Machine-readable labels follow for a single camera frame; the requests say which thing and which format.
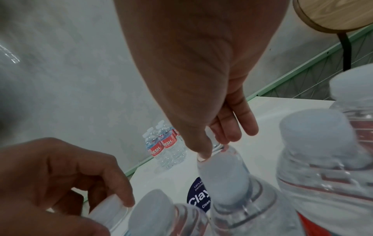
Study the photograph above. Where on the green chair wooden backrest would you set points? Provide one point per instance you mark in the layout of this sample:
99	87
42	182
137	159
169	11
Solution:
329	13

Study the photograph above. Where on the purple round sticker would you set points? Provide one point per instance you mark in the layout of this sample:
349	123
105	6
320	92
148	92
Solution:
198	198

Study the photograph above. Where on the person's right hand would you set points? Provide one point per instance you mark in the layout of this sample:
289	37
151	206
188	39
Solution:
198	57

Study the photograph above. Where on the person's left hand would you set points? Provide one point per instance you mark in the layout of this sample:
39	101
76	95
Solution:
43	172

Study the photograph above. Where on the white table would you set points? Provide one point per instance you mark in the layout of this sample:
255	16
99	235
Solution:
268	110

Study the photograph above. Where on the green framed mesh fence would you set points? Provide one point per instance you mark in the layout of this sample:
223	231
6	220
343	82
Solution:
294	73

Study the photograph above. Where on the tidy grid of water bottles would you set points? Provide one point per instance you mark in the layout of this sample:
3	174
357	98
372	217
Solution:
166	142

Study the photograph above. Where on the clear water bottle red label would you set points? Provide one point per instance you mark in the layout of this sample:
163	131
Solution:
227	179
107	212

